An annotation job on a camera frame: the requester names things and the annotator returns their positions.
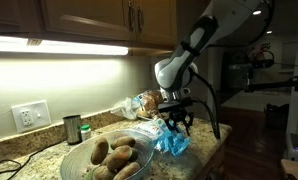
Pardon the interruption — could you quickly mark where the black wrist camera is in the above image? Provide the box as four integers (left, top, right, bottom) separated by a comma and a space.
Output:
157, 98, 194, 113

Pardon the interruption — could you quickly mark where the black bin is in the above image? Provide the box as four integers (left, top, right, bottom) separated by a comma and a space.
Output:
264, 103, 288, 130

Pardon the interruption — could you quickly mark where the white console blue light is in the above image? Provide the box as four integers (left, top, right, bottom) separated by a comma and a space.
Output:
286, 133, 298, 161

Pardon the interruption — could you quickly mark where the cardboard box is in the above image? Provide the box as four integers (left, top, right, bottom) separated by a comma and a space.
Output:
280, 158, 298, 180

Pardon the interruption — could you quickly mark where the stainless steel cup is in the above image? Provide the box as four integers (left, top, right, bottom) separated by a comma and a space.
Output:
62, 114, 83, 145

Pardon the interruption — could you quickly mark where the under cabinet light strip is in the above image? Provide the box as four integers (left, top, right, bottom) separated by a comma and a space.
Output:
0, 34, 129, 57

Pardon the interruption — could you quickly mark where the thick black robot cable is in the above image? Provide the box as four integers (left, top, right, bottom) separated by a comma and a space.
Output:
188, 66, 222, 140

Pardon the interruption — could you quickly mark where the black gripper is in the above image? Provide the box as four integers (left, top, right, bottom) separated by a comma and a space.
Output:
165, 109, 195, 137

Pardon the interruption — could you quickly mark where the greenish brown potato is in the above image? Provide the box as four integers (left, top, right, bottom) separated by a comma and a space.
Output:
105, 145, 133, 173

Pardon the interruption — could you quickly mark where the blue plastic potato bag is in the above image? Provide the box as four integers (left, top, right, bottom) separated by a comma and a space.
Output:
132, 118, 191, 157

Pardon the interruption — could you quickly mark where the wooden base cabinet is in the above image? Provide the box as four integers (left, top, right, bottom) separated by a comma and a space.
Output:
202, 141, 229, 180

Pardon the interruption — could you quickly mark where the clear glass bowl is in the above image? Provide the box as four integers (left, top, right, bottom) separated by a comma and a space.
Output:
59, 129, 155, 180

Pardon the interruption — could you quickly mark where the white plastic bag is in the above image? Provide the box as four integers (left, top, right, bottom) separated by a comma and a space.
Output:
110, 96, 140, 121

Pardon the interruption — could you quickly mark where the white bottle green cap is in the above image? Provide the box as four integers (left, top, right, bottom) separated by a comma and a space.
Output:
80, 124, 92, 142

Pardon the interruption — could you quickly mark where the white wall outlet plate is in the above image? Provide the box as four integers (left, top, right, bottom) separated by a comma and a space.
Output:
11, 99, 52, 134

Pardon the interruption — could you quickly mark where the metal cabinet handle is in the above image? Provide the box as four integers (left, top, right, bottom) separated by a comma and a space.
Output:
136, 5, 145, 34
127, 2, 136, 33

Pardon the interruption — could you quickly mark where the clear bag of bread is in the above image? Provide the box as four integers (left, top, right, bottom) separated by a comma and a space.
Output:
133, 89, 165, 120

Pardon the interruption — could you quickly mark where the black power cord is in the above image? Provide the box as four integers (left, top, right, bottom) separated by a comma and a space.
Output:
0, 144, 53, 177

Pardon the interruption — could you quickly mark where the black stereo camera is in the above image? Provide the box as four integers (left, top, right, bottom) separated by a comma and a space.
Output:
229, 59, 276, 71

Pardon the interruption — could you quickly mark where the wooden wall cabinet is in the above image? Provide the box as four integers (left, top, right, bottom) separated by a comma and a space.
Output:
0, 0, 178, 56

